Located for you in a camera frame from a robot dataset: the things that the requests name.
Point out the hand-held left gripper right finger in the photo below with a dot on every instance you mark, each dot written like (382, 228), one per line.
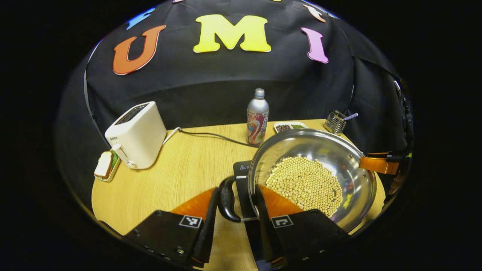
(263, 226)

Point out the white compartment dish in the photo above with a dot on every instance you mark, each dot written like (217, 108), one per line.
(290, 126)

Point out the black backdrop cloth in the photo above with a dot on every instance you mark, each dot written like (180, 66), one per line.
(211, 86)

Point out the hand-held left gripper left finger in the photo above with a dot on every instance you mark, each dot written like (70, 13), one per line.
(209, 226)

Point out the toast sandwich with lettuce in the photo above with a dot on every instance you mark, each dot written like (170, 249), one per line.
(104, 165)

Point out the pile of soybeans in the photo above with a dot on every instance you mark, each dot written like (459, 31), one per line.
(305, 182)

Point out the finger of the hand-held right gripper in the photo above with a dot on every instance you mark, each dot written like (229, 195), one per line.
(376, 165)

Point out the silver printed drink bottle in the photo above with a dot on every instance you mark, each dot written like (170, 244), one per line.
(258, 120)

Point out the black induction cooktop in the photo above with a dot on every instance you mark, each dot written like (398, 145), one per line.
(243, 195)

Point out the white toaster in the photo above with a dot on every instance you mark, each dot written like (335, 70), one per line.
(137, 135)

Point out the metal mesh utensil holder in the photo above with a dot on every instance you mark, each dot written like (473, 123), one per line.
(334, 123)

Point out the green sandwich plate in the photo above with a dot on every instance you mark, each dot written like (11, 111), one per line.
(113, 169)

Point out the stainless steel pot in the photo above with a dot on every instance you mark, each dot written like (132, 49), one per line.
(331, 146)

